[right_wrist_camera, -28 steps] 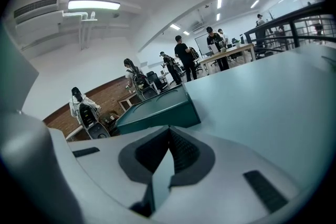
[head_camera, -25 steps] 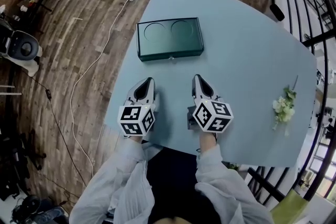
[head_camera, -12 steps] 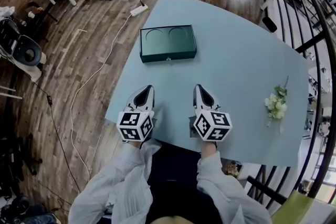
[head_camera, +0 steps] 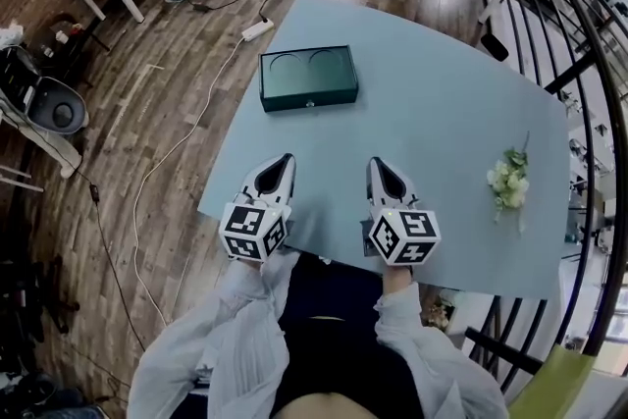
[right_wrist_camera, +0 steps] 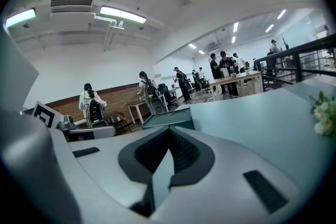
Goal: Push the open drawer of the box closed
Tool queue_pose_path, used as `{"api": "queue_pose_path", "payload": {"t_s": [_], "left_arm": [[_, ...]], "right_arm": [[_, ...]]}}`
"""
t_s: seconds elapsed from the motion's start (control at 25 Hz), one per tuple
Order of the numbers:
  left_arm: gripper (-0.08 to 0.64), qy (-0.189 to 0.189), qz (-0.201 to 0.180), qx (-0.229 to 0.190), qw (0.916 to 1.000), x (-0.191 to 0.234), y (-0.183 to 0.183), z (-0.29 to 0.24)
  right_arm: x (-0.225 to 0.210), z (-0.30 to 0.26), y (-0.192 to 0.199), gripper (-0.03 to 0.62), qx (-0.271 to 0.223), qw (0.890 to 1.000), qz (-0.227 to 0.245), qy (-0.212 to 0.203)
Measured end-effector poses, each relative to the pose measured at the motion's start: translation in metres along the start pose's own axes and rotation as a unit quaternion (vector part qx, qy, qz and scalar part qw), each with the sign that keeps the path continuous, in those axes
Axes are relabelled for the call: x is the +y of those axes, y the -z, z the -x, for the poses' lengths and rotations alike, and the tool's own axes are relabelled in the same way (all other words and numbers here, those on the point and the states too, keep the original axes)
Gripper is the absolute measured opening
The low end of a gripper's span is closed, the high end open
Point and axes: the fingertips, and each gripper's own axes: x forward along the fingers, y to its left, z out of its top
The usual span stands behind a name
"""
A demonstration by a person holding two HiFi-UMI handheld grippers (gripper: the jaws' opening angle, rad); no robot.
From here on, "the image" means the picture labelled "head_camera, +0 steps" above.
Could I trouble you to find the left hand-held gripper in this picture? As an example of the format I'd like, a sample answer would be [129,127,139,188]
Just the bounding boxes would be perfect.
[219,153,297,263]

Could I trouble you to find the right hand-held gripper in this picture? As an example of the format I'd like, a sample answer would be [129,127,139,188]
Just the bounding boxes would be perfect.
[363,156,442,267]

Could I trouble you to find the person's right forearm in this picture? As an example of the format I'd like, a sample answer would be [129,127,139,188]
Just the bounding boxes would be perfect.
[373,265,509,419]

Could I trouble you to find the person's left forearm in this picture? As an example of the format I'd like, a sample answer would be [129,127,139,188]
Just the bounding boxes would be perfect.
[126,249,300,419]

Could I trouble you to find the white flower bouquet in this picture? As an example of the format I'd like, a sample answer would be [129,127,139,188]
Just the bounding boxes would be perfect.
[485,131,532,225]

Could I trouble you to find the small white flower bunch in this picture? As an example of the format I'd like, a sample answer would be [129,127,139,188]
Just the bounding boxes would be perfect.
[425,298,453,331]

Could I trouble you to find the white power strip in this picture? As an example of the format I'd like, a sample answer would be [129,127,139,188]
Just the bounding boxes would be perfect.
[240,19,276,41]

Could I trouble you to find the person's black trousers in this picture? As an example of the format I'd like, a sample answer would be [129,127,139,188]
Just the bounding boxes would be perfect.
[269,252,428,419]

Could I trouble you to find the black oval object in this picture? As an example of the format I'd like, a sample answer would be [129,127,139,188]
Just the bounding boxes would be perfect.
[479,32,511,63]

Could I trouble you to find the person's beige top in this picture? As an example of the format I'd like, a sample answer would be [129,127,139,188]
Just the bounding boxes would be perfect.
[282,391,379,419]

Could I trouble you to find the black metal railing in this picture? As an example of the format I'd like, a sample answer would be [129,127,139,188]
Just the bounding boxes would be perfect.
[463,0,628,393]

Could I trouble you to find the black office chair base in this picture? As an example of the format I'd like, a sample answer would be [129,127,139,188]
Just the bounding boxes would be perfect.
[0,254,82,349]

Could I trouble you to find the green cloth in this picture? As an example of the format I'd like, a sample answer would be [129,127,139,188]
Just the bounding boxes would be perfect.
[507,343,598,419]

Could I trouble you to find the long white cable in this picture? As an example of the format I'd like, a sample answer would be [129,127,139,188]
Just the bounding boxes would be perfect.
[131,36,246,325]

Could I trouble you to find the long black cable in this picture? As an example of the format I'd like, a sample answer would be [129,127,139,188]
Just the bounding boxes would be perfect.
[68,156,148,352]

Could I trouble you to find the black cable with adapter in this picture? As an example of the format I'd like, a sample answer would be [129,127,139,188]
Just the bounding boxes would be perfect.
[188,0,280,24]

